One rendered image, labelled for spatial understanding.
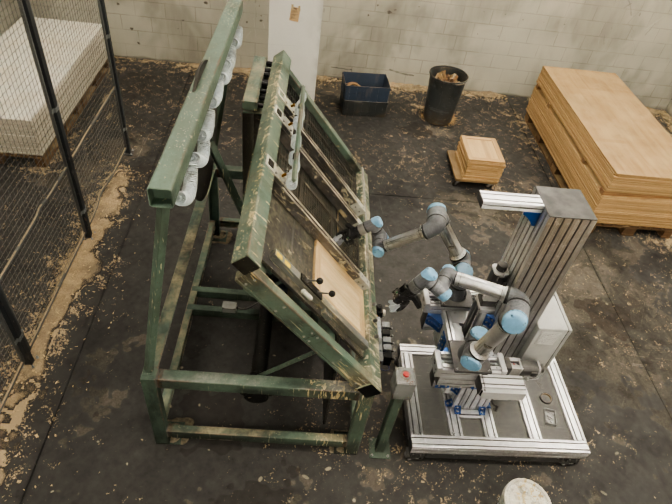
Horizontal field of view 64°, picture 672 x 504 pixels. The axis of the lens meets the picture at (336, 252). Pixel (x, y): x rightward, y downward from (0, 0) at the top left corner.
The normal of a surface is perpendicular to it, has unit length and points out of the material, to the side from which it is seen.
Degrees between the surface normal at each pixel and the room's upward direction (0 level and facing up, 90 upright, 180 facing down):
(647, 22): 90
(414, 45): 90
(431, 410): 0
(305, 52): 90
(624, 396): 0
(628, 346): 0
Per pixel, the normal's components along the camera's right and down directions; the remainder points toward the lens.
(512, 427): 0.11, -0.72
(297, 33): 0.02, 0.70
